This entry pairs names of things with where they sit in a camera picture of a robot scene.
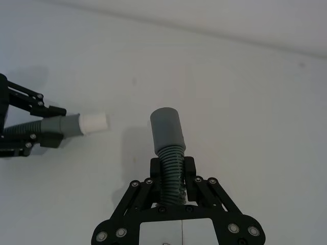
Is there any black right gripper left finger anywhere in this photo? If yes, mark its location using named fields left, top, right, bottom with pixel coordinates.
left=91, top=157, right=165, bottom=245

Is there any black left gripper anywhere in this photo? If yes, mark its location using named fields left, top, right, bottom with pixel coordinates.
left=0, top=73, right=67, bottom=158

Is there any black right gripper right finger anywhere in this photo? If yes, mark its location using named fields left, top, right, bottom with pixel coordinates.
left=182, top=156, right=267, bottom=245

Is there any grey corrugated hose stepped cuff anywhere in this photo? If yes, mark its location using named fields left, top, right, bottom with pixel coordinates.
left=3, top=113, right=84, bottom=138

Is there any white plastic tube connector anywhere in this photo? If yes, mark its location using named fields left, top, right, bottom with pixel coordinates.
left=79, top=111, right=109, bottom=135

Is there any white table cloth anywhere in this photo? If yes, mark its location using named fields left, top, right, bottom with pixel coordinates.
left=0, top=0, right=327, bottom=245

